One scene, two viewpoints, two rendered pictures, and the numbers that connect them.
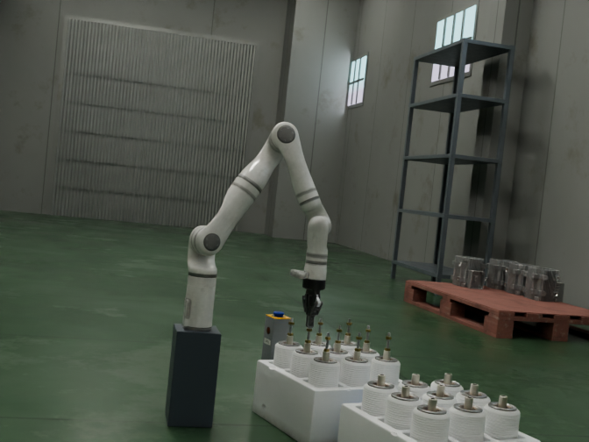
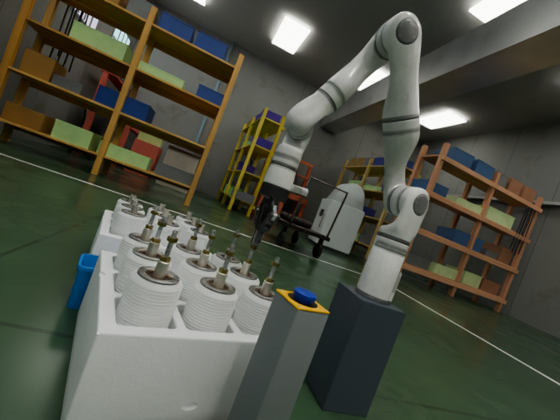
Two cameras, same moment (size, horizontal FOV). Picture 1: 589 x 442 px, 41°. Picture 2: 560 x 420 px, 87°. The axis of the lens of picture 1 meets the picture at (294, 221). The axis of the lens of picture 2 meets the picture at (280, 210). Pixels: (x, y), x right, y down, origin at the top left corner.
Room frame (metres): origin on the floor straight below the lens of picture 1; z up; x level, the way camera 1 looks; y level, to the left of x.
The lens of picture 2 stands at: (3.30, -0.09, 0.45)
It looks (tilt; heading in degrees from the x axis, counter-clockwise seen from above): 1 degrees down; 177
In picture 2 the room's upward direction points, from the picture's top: 21 degrees clockwise
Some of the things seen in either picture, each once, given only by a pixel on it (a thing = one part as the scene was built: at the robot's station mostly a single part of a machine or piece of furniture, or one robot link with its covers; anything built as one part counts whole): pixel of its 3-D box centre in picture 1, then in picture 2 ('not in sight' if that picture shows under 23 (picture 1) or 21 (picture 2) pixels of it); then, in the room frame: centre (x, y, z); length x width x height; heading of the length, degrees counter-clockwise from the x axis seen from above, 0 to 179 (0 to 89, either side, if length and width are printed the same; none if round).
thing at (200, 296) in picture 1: (199, 302); (381, 268); (2.49, 0.28, 0.39); 0.09 x 0.09 x 0.17; 13
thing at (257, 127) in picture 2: not in sight; (247, 162); (-4.02, -0.88, 1.17); 2.42 x 0.65 x 2.33; 13
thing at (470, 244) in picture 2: not in sight; (463, 229); (-2.16, 3.62, 1.26); 2.82 x 0.74 x 2.52; 103
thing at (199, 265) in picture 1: (204, 253); (402, 216); (2.49, 0.28, 0.54); 0.09 x 0.09 x 0.17; 26
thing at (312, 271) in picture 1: (309, 268); (287, 177); (2.53, -0.07, 0.52); 0.11 x 0.09 x 0.06; 111
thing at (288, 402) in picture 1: (331, 399); (177, 327); (2.59, -0.19, 0.09); 0.39 x 0.39 x 0.18; 30
